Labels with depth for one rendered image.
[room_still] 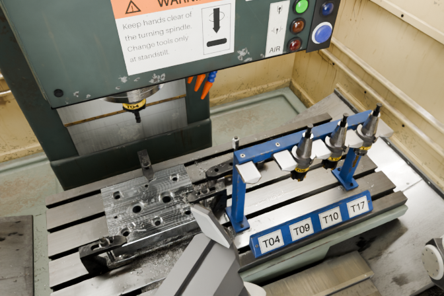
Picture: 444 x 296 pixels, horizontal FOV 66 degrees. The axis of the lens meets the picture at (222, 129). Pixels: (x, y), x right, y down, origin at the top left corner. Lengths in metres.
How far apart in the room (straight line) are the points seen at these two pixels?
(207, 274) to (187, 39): 0.29
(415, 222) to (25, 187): 1.70
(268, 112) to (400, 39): 0.87
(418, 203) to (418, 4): 0.72
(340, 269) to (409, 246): 0.27
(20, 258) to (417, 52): 1.67
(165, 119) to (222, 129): 0.57
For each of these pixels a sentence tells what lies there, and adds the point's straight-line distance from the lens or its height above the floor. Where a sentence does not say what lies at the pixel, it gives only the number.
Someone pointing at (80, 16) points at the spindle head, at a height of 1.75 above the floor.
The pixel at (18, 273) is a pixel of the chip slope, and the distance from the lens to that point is 1.59.
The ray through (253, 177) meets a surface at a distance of 0.90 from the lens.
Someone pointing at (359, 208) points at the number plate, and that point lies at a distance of 1.27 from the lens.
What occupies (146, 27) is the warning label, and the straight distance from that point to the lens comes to 0.45.
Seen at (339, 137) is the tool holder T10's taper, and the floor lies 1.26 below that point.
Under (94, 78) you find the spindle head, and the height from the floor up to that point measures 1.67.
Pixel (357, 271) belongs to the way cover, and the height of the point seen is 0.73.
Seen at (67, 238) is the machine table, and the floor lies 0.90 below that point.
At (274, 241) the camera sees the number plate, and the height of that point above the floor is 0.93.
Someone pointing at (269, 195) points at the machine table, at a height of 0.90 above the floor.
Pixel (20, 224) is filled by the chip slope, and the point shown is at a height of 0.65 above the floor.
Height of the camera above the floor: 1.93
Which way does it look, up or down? 45 degrees down
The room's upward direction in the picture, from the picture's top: straight up
